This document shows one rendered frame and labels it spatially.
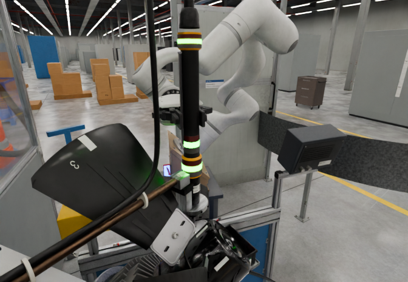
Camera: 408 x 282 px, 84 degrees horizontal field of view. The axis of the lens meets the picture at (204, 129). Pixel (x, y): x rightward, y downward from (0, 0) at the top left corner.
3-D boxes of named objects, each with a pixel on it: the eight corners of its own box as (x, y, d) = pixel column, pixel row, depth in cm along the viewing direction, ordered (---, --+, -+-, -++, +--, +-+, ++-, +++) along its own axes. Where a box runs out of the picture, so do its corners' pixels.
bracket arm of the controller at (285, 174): (277, 179, 107) (278, 174, 106) (274, 176, 109) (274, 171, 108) (317, 171, 114) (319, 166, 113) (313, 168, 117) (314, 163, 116)
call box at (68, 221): (62, 245, 78) (55, 219, 74) (68, 225, 87) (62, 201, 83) (112, 233, 83) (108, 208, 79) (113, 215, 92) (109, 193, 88)
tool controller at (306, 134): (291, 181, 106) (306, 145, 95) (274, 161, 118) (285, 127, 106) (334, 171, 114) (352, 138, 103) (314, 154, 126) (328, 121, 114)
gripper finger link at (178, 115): (176, 120, 50) (183, 130, 44) (161, 122, 49) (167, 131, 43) (175, 106, 49) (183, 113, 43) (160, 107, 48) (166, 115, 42)
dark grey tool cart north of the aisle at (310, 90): (312, 110, 651) (318, 78, 622) (293, 105, 706) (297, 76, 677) (322, 108, 674) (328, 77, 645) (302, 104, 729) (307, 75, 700)
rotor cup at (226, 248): (180, 330, 36) (240, 271, 36) (150, 250, 46) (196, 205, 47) (220, 324, 46) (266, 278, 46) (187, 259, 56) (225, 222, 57)
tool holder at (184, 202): (189, 226, 46) (188, 184, 43) (164, 212, 50) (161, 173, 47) (214, 203, 53) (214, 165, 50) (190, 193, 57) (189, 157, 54)
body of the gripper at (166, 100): (191, 114, 63) (205, 126, 53) (154, 118, 60) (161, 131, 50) (190, 87, 61) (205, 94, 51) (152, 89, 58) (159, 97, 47)
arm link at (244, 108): (207, 120, 123) (238, 88, 120) (231, 144, 117) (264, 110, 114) (200, 116, 111) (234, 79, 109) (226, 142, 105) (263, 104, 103)
